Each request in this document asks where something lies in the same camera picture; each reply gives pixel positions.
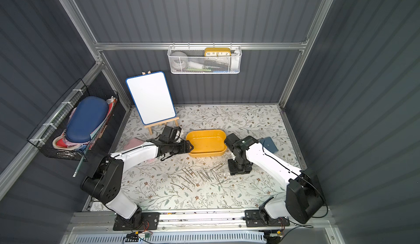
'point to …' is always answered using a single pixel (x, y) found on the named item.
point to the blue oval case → (86, 118)
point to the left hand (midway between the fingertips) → (190, 148)
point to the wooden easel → (150, 126)
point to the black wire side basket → (50, 136)
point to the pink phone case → (133, 141)
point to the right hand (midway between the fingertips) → (238, 172)
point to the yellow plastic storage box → (207, 143)
